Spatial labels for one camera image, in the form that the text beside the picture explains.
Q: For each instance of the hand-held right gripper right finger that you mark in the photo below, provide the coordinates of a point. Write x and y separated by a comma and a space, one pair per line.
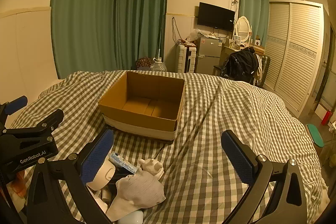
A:
237, 158

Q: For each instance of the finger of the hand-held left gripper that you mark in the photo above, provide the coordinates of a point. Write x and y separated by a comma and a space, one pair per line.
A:
16, 104
51, 119

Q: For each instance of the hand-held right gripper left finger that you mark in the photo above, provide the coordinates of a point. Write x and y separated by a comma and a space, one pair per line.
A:
97, 154

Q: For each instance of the person's left hand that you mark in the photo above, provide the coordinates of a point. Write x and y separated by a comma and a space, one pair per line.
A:
19, 184

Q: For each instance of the white cylindrical container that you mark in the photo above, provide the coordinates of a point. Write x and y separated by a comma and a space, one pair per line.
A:
103, 174

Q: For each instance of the blue and white packet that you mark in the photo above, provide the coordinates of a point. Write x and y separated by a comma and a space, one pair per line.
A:
123, 162

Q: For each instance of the grey checked blanket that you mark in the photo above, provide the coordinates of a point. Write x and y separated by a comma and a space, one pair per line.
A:
204, 134

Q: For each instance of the small white bottle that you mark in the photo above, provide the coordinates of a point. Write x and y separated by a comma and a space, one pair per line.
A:
106, 195

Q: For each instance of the grey cloth cap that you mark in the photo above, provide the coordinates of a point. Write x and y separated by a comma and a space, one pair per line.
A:
139, 188

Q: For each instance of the white animal figurine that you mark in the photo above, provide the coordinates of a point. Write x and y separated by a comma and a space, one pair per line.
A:
153, 167

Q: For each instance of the brown cardboard box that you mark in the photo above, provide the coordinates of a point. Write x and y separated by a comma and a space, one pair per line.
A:
143, 106

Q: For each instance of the white round object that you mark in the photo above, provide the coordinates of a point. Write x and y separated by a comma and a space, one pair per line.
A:
131, 218

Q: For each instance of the green flat board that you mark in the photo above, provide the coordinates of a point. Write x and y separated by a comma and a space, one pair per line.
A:
315, 134

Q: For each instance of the black jacket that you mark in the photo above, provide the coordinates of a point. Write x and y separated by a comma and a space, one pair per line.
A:
242, 64

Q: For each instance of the red fire extinguisher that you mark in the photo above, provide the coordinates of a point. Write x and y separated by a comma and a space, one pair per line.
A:
327, 117

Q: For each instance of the dark patterned bag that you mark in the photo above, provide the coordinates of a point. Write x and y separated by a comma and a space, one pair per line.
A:
143, 62

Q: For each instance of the wooden dressing table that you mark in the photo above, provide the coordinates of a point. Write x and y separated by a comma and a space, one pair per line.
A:
227, 52

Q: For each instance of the silver small fridge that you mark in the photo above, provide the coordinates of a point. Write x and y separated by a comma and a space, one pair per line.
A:
208, 54

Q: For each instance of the clear water jug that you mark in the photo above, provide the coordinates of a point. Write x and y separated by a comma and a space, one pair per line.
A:
158, 65

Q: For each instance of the white ribbed suitcase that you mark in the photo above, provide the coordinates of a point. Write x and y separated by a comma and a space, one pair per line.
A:
185, 58

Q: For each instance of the white louvred wardrobe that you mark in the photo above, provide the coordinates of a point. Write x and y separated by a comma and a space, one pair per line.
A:
294, 56

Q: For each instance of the wide green curtain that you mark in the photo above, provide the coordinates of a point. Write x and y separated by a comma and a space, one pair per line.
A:
105, 11

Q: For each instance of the white oval mirror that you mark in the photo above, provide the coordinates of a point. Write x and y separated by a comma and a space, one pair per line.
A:
242, 28

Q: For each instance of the clear plastic bag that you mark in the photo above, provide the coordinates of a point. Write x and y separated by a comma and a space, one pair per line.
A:
193, 35

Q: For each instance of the narrow green curtain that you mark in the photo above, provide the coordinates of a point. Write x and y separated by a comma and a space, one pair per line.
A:
253, 11

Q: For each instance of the black wall television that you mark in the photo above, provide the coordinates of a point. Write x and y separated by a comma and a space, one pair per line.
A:
215, 16

